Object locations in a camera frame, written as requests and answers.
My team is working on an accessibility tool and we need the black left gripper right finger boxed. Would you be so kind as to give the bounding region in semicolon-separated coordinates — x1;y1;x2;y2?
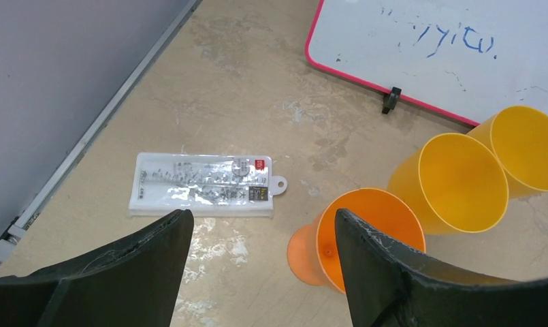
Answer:
335;208;548;326

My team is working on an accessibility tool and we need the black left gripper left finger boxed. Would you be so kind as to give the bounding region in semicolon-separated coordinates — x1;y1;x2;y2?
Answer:
0;210;194;326

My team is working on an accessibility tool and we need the orange wine glass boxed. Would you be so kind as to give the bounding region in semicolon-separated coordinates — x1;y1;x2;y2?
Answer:
287;188;426;294

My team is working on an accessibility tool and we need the yellow wine glass front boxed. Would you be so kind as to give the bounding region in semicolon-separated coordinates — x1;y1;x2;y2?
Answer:
387;133;509;235

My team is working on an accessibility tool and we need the yellow wine glass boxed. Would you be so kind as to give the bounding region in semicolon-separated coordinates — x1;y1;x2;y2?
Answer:
467;106;548;198
387;133;509;235

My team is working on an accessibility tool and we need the white plastic packaged item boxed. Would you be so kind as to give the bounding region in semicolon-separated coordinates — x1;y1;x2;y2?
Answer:
128;153;287;218

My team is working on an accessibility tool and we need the red framed whiteboard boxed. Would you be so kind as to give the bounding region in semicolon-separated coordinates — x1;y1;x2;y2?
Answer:
305;0;548;125

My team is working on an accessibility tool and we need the black whiteboard stand foot left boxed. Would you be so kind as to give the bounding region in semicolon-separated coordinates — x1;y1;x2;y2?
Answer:
381;87;402;114

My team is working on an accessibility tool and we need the aluminium table edge rail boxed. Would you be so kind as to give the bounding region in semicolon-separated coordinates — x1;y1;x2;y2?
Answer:
0;1;199;265

